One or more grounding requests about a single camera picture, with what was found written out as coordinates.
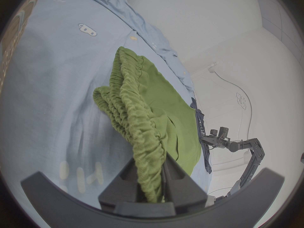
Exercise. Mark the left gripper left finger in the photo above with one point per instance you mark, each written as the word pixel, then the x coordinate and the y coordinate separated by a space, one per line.
pixel 123 186

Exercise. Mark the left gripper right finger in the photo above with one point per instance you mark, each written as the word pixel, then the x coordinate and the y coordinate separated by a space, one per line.
pixel 182 186

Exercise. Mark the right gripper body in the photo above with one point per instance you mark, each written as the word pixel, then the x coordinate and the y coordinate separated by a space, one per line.
pixel 213 142

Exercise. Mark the green shorts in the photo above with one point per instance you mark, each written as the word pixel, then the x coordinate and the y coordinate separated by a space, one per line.
pixel 142 98

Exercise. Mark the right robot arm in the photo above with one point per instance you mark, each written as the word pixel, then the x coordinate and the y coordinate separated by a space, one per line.
pixel 256 151

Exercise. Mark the bed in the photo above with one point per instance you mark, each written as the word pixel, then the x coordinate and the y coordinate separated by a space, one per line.
pixel 59 79

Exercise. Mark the round woven basket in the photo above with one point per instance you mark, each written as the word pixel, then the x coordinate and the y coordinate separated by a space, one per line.
pixel 14 32

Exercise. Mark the dark blue printed T-shirt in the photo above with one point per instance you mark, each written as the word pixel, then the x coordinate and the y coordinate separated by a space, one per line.
pixel 201 120

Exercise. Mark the pale blue quilt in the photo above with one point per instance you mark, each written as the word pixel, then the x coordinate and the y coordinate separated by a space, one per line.
pixel 142 27

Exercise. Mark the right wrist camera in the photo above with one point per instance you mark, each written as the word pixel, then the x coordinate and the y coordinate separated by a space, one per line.
pixel 214 132

